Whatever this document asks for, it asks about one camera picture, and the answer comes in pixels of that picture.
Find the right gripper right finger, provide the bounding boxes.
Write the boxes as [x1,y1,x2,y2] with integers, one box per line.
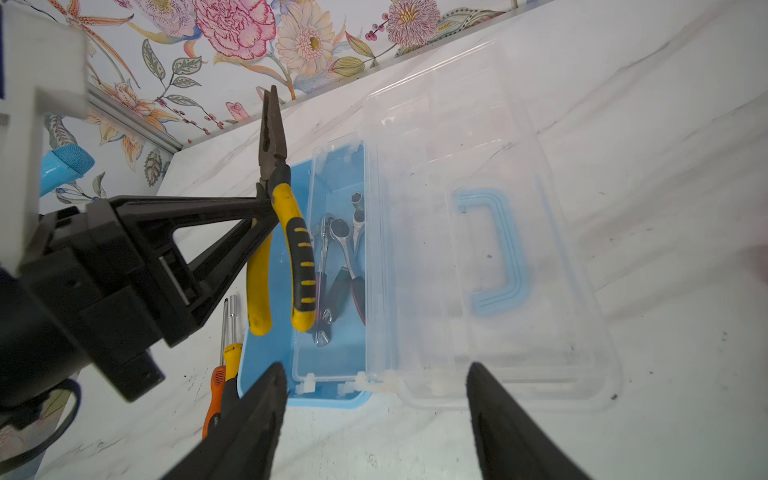
[466,362,588,479]

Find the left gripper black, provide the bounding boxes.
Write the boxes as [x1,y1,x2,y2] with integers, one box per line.
[20,196,277,401]

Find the orange handled screwdriver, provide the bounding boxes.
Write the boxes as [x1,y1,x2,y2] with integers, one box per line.
[202,299,229,438]

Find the blue toy microphone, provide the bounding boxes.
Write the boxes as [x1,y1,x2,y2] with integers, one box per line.
[39,144,95,197]

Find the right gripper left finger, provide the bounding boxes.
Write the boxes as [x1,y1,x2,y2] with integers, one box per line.
[164,362,288,479]

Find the light blue plastic toolbox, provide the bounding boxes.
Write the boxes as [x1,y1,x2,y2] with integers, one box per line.
[237,42,622,411]

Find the dark red handled pliers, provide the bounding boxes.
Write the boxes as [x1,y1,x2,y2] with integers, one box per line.
[313,214,350,348]

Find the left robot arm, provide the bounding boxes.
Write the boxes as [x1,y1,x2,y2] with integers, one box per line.
[1,196,278,429]

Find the yellow handled pliers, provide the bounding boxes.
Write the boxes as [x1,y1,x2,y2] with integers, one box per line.
[246,85,318,336]

